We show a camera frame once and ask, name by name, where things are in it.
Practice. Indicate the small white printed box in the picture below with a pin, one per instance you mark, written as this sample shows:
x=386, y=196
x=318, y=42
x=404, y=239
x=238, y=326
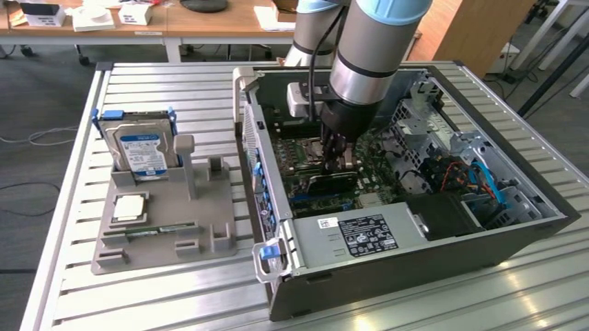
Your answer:
x=135, y=15

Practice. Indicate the white round object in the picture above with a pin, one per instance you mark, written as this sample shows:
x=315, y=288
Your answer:
x=92, y=19

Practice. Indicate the grey power supply unit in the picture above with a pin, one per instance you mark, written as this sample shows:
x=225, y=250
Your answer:
x=322, y=238

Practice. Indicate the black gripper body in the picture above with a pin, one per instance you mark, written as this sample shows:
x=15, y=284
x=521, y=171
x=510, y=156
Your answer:
x=347, y=119

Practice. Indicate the blue expansion slot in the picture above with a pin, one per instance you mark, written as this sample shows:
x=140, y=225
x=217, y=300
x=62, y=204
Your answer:
x=306, y=199

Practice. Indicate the black graphics card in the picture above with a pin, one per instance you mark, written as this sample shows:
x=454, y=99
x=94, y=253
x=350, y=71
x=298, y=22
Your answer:
x=329, y=184

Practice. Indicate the silver drive cage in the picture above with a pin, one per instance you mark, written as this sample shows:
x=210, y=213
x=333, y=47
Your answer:
x=424, y=145

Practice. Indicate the silver disk bay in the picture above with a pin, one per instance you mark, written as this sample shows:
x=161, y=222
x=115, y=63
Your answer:
x=510, y=213

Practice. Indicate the white paper stack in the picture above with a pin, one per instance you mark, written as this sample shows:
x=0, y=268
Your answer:
x=274, y=22

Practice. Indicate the green motherboard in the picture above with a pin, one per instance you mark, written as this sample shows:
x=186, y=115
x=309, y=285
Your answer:
x=377, y=165

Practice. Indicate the blue case latch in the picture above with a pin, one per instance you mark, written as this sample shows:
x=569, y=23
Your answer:
x=269, y=251

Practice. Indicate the white table frame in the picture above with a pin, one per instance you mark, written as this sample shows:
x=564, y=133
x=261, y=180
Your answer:
x=533, y=34

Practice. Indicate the black RAM slot row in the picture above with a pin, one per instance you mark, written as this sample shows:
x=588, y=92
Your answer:
x=289, y=131

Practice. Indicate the grey parts rack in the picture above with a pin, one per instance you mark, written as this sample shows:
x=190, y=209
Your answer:
x=175, y=213

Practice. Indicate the CPU socket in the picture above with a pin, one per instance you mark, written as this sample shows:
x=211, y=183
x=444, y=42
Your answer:
x=310, y=150

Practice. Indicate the wooden desk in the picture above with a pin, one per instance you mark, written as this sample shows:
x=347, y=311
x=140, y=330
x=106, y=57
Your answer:
x=55, y=30

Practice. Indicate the silver CPU chip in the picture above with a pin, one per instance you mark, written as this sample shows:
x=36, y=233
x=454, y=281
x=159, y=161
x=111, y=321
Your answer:
x=128, y=208

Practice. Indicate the white box with black item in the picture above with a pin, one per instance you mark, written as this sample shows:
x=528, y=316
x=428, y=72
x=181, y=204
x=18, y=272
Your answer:
x=43, y=17

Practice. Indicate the black open PC case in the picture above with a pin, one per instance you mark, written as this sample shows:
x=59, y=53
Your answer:
x=414, y=276

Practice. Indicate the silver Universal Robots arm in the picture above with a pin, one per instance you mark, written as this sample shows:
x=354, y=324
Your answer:
x=368, y=51

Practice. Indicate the hard disk with blue caddy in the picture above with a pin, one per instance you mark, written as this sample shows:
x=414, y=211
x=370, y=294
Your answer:
x=138, y=148

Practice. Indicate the wooden cabinet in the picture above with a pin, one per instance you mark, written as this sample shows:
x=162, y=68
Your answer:
x=482, y=31

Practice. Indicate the white device on floor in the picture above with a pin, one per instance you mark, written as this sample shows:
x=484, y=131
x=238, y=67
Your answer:
x=506, y=57

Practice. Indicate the black slanted pole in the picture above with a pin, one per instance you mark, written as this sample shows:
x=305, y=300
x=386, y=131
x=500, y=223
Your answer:
x=555, y=79

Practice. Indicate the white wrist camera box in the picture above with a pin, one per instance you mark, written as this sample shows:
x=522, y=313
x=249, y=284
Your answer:
x=299, y=101

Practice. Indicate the black round item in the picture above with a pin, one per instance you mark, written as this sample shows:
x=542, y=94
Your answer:
x=202, y=5

